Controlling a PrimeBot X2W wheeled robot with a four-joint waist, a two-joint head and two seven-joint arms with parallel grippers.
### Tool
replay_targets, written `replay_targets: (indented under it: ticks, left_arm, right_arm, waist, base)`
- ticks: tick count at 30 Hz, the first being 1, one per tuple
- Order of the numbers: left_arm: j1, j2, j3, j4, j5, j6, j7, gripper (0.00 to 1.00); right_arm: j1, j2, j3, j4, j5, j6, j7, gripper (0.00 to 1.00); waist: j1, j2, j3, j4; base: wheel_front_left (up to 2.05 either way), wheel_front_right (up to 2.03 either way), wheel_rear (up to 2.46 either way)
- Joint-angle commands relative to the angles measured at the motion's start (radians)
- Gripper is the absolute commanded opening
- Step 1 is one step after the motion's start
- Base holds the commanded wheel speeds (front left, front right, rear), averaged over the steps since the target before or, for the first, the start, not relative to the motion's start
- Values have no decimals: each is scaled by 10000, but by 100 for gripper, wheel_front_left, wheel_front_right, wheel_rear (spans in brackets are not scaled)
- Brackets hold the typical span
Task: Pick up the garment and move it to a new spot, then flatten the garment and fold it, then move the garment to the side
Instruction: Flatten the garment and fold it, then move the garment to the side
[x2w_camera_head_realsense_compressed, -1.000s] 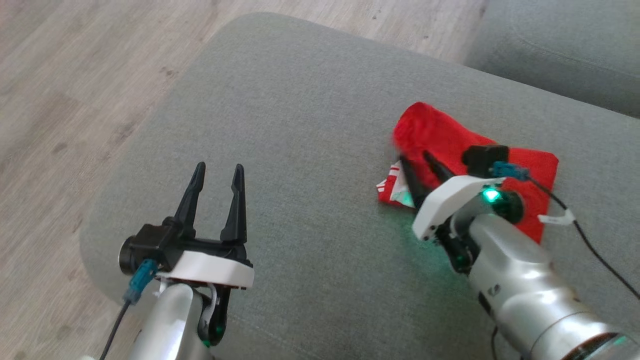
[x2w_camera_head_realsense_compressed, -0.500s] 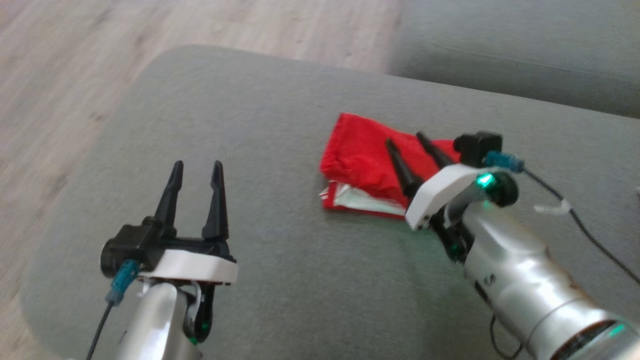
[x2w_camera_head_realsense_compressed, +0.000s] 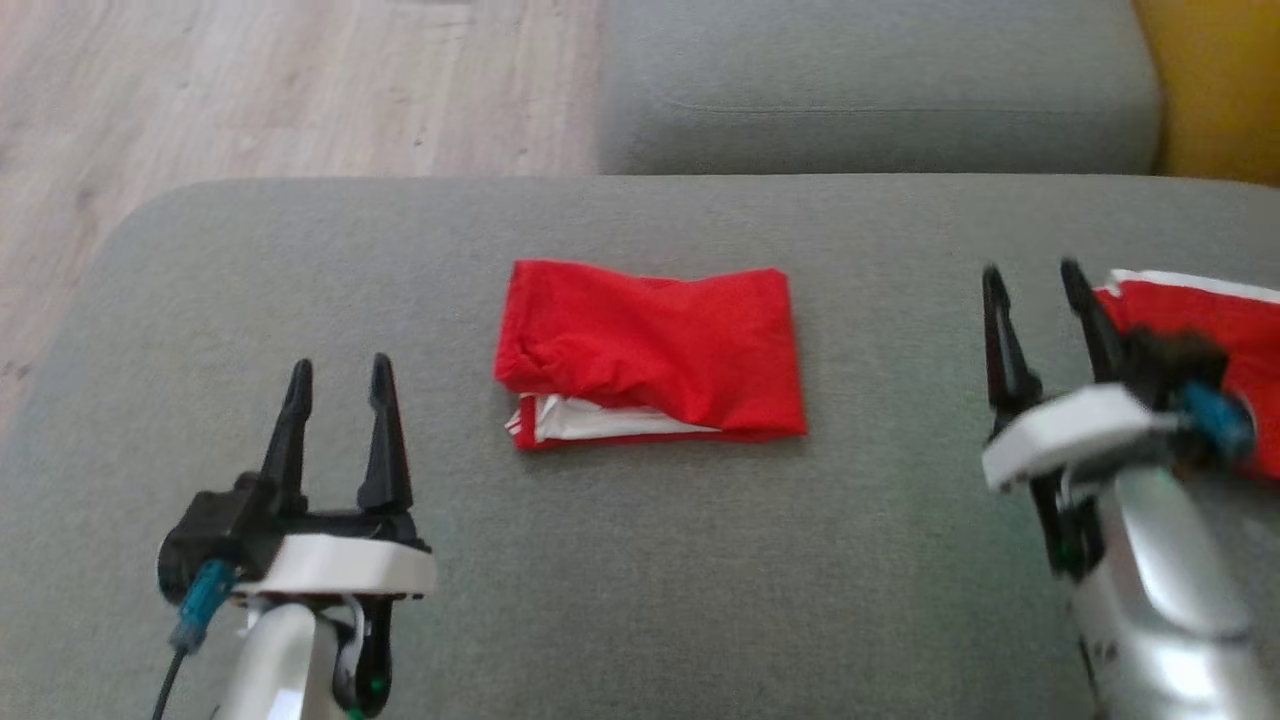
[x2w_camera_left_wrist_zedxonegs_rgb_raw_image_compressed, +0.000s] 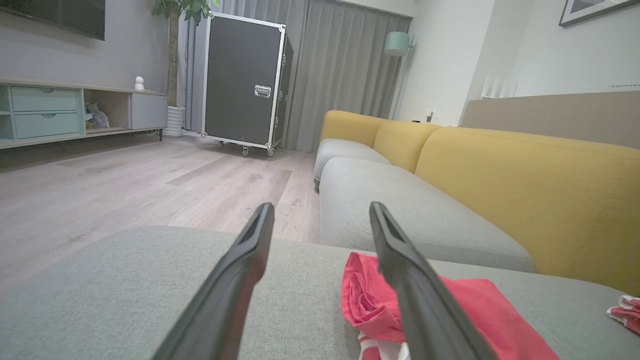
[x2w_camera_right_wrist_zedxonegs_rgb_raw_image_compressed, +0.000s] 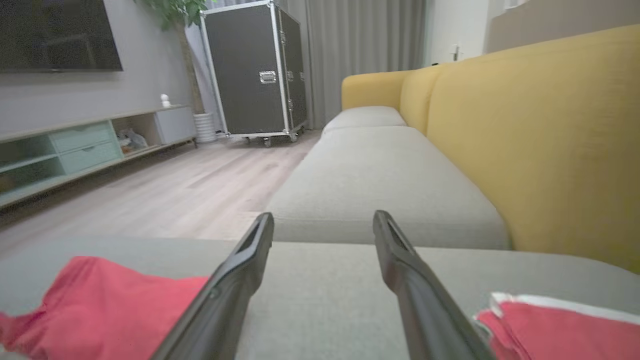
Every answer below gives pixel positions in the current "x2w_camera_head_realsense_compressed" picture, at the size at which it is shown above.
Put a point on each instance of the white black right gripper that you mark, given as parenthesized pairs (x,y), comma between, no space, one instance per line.
(1080,430)

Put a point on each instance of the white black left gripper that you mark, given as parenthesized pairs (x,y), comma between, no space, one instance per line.
(340,565)

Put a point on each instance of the red basketball shorts white stripe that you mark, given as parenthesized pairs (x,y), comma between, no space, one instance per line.
(1245,330)

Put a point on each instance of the red basketball jersey black numerals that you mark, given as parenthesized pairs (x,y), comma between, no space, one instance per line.
(660,340)

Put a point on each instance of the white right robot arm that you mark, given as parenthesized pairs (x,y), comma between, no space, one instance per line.
(1160,600)

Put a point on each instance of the yellow sofa back cushion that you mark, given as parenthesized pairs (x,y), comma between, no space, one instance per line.
(1220,80)

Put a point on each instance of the grey sofa seat cushion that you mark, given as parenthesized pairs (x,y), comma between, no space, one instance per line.
(880,80)

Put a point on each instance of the large grey sofa ottoman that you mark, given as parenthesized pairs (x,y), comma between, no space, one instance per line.
(700,580)

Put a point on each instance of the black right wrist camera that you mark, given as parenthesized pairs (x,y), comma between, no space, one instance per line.
(1175,365)

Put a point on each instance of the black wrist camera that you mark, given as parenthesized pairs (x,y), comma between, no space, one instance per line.
(1175,365)
(205,535)

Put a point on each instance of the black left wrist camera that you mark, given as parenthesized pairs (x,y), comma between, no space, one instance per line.
(205,535)

